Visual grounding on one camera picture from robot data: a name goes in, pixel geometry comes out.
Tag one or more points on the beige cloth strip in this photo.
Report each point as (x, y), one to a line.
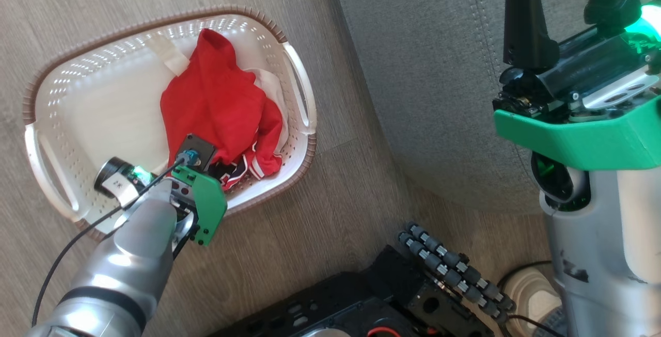
(168, 53)

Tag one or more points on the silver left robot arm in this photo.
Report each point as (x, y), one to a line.
(124, 270)

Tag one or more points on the white perforated laundry basket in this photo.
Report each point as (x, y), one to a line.
(98, 115)

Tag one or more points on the grey fabric sofa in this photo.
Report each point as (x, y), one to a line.
(434, 79)

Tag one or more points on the right gripper body green bracket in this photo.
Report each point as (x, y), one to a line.
(594, 135)

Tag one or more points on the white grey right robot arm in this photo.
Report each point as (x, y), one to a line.
(604, 254)

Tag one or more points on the white sneaker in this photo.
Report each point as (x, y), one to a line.
(534, 295)

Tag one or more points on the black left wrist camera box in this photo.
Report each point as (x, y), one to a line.
(201, 148)

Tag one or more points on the left gripper body green bracket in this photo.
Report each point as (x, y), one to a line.
(204, 200)

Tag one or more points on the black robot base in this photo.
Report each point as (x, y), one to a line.
(372, 301)

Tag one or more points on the red and white jersey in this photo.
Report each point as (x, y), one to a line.
(217, 105)

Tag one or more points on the black grey roller wheel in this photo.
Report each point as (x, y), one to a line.
(454, 270)

